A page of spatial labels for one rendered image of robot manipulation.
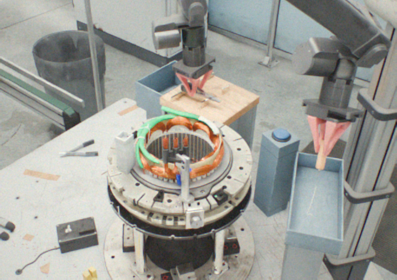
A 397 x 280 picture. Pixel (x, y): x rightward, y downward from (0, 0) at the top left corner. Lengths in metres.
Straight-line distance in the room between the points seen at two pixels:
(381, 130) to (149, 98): 0.62
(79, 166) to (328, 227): 0.81
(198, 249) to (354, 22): 0.72
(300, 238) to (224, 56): 2.86
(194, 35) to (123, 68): 2.45
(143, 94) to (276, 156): 0.42
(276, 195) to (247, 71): 2.31
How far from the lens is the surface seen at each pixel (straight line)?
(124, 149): 0.98
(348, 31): 0.84
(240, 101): 1.30
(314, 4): 0.76
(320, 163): 0.98
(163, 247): 1.29
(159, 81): 1.45
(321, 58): 0.88
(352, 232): 1.40
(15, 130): 3.09
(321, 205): 1.09
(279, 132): 1.24
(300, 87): 3.45
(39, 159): 1.59
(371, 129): 1.18
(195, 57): 1.19
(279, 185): 1.31
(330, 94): 0.93
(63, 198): 1.45
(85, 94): 2.68
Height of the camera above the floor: 1.78
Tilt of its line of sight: 37 degrees down
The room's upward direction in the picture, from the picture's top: 2 degrees clockwise
